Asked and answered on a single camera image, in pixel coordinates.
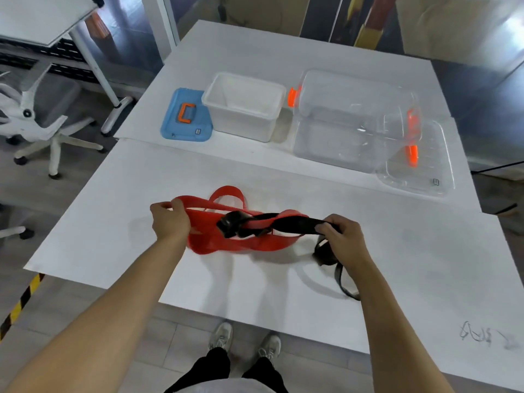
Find person's right hand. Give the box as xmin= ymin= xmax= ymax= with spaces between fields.
xmin=314 ymin=214 xmax=371 ymax=269

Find person's left hand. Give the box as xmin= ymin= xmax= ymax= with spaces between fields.
xmin=150 ymin=198 xmax=192 ymax=242

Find black resistance band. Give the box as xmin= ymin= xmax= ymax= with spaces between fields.
xmin=216 ymin=210 xmax=362 ymax=302

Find red resistance band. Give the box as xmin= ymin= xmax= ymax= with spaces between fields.
xmin=164 ymin=186 xmax=310 ymax=257

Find person's right forearm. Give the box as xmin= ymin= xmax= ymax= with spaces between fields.
xmin=343 ymin=258 xmax=456 ymax=393

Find person's left forearm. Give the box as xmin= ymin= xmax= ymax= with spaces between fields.
xmin=0 ymin=233 xmax=193 ymax=393

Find clear storage box orange latches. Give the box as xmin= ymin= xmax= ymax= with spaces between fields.
xmin=288 ymin=69 xmax=422 ymax=175

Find white plastic bin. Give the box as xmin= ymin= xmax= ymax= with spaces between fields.
xmin=201 ymin=72 xmax=287 ymax=143

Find clear plastic lid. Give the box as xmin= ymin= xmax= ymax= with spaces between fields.
xmin=375 ymin=118 xmax=456 ymax=197

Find person's right shoe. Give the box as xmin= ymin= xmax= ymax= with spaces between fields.
xmin=257 ymin=333 xmax=282 ymax=361

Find person's shoe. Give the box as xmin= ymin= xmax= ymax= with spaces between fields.
xmin=208 ymin=321 xmax=233 ymax=352
xmin=257 ymin=333 xmax=282 ymax=361

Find person's left shoe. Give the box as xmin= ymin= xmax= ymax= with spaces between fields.
xmin=208 ymin=321 xmax=233 ymax=352

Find chair base with caster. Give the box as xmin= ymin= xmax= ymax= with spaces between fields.
xmin=0 ymin=204 xmax=36 ymax=240

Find person's black trousers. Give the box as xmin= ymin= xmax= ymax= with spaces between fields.
xmin=164 ymin=347 xmax=290 ymax=393

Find white office chair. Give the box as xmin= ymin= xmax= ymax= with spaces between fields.
xmin=0 ymin=61 xmax=105 ymax=180

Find person's white shirt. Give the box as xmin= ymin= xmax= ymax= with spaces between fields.
xmin=192 ymin=378 xmax=280 ymax=393

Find yellow black floor tape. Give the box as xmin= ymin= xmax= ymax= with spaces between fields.
xmin=0 ymin=273 xmax=46 ymax=343

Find black perforated panel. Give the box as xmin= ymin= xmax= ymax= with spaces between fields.
xmin=0 ymin=37 xmax=100 ymax=85

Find orange object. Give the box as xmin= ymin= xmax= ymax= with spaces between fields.
xmin=84 ymin=12 xmax=112 ymax=40

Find white desk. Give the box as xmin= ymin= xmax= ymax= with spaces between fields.
xmin=0 ymin=0 xmax=134 ymax=136

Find blue lid with orange handle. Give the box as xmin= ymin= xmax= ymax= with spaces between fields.
xmin=160 ymin=88 xmax=214 ymax=142

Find black cable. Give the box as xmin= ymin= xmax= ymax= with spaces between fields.
xmin=471 ymin=159 xmax=524 ymax=175

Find yellow red post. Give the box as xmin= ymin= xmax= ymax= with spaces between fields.
xmin=354 ymin=0 xmax=394 ymax=50

